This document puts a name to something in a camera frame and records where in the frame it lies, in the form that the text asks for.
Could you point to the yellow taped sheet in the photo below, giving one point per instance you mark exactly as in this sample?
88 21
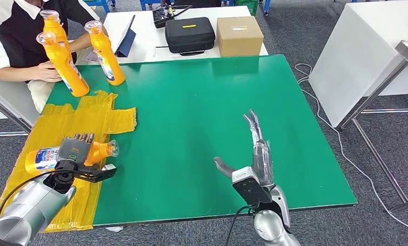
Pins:
68 122

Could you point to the green table board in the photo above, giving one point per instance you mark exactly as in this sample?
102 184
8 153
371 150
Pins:
207 119

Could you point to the orange detergent bottle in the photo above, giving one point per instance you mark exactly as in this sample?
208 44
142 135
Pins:
56 30
105 54
44 159
66 68

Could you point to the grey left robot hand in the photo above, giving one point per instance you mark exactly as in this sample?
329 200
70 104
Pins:
73 151

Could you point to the person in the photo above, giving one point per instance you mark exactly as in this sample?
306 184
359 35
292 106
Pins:
13 37

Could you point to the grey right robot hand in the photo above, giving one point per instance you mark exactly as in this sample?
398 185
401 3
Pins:
263 163

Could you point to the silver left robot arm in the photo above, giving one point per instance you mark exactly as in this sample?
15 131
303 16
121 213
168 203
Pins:
27 210

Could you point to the grey metal frame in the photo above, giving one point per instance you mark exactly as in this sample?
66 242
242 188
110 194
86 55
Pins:
373 96

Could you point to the black screen device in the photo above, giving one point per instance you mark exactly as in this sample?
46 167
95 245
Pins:
161 15

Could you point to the green crate stack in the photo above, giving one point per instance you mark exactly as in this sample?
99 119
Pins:
246 6

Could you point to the white table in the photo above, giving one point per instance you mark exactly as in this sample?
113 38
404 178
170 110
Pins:
353 57
146 37

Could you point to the black zip case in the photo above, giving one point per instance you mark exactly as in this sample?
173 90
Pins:
190 35

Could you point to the tablet in blue cover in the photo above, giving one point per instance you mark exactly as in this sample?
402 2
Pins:
125 42

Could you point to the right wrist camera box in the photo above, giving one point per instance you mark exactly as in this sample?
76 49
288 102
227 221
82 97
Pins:
249 186

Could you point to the cardboard box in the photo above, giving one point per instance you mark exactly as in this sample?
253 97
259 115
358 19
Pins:
239 39

